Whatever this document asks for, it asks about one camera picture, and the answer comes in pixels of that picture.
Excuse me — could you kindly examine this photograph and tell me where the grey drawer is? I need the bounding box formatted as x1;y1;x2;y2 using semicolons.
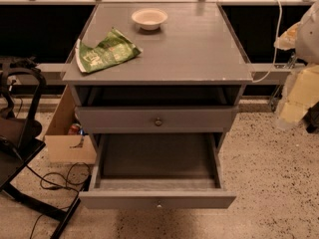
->
76;107;238;133
80;133;235;209

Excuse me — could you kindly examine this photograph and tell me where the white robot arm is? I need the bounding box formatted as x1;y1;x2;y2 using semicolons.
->
274;1;319;129

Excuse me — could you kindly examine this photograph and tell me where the grey drawer cabinet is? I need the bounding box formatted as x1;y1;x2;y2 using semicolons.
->
61;1;254;141

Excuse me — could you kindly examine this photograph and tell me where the grey top drawer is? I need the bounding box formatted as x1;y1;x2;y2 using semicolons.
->
76;107;238;133

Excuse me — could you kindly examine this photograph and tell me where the white paper bowl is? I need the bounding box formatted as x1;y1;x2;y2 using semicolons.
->
132;8;167;31

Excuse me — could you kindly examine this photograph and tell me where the green chip bag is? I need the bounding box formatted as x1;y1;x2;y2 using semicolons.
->
75;28;143;74

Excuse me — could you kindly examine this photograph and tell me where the red soda can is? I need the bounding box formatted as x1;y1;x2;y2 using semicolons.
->
68;123;81;135

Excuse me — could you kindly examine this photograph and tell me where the cardboard box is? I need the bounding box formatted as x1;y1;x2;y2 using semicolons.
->
44;87;96;164

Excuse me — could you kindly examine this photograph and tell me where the white hanging cable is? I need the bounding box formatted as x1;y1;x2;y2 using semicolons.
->
252;0;283;84

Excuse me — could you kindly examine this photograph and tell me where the black floor cable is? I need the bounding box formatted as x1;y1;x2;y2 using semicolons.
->
25;162;92;239

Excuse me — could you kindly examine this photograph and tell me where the black chair frame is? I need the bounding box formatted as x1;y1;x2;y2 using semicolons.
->
0;58;91;239

